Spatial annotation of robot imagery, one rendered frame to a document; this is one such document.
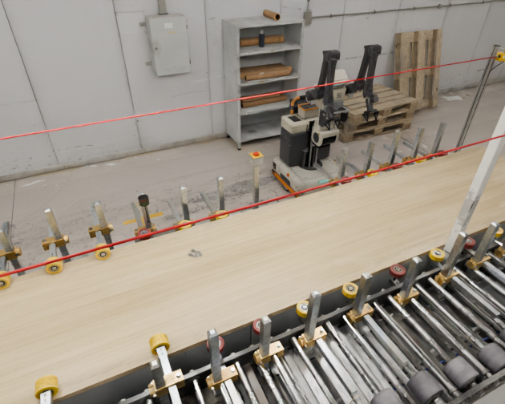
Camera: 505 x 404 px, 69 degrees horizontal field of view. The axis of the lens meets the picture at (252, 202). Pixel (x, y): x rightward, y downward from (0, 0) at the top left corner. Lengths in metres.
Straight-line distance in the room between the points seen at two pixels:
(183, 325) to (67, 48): 3.50
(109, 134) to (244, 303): 3.52
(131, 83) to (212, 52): 1.05
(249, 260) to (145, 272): 0.57
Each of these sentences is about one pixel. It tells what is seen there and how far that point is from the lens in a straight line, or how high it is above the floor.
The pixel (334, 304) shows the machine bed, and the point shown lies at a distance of 2.25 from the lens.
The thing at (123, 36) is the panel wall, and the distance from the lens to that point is 4.68.
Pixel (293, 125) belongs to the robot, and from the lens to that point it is 3.89.
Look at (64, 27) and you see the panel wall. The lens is 4.62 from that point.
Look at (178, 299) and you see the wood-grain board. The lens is 1.96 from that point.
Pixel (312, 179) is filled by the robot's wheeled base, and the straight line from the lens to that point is 3.97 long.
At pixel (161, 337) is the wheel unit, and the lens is 1.75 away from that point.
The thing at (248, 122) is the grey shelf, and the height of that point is 0.17.
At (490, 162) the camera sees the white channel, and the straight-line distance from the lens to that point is 2.16.
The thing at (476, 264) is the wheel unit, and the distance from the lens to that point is 2.52.
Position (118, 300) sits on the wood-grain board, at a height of 0.90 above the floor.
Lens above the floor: 2.40
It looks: 36 degrees down
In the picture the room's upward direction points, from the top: straight up
